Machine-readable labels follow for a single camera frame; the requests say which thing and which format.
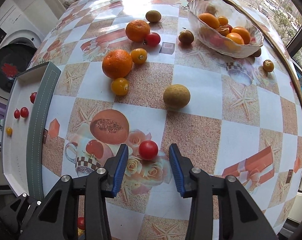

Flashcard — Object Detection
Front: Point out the brown fruit near bowl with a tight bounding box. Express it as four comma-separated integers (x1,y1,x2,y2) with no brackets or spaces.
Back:
178,30,194,44

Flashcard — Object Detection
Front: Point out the large red cherry tomato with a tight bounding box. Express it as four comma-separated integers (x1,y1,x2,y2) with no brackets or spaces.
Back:
30,92,37,103

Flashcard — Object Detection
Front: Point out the white shallow tray box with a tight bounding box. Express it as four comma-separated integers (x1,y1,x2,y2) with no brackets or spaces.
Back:
2,62,61,200

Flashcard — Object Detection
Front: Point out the small red cherry tomato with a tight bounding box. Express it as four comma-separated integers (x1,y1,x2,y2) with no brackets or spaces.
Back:
14,109,20,119

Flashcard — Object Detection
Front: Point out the patterned tablecloth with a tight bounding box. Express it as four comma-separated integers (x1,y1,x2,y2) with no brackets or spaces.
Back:
31,0,302,239

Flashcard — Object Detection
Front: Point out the yellow tomato beside tangerine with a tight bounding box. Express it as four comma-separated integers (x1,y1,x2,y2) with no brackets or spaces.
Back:
130,48,147,64

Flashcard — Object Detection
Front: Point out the orange tangerine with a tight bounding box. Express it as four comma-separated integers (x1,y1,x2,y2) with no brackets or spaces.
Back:
125,20,150,42
102,49,133,79

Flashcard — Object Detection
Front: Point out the green kiwi near front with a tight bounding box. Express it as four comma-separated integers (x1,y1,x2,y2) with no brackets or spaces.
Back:
163,84,191,109

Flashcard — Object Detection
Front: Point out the yellow cherry tomato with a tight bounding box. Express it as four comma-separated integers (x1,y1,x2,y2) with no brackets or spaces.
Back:
6,127,12,137

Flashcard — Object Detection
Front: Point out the brown fruit behind bowl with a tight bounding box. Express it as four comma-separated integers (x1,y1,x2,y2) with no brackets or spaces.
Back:
252,48,261,57

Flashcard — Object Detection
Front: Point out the upper orange tangerine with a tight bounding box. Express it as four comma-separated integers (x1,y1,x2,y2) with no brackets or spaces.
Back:
125,20,150,42

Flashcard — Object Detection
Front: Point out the white washing machine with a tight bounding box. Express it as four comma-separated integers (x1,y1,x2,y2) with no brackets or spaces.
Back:
0,0,44,105

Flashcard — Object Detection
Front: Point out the green kiwi far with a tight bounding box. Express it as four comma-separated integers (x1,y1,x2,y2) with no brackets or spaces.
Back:
146,10,162,23

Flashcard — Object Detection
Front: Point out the green kiwi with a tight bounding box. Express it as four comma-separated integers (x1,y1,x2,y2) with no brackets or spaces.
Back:
146,10,162,23
163,84,191,109

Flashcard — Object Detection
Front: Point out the small yellow fruit by bowl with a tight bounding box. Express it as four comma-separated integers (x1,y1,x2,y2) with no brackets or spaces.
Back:
262,60,274,73

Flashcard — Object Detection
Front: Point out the lower orange tangerine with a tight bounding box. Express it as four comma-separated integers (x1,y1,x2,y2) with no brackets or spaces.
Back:
102,49,133,79

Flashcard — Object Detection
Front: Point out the clear glass fruit bowl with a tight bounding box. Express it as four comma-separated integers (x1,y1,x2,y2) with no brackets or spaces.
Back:
187,0,264,59

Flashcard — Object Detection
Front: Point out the red tomato beside tangerine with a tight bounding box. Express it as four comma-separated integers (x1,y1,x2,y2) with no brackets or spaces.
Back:
143,33,161,47

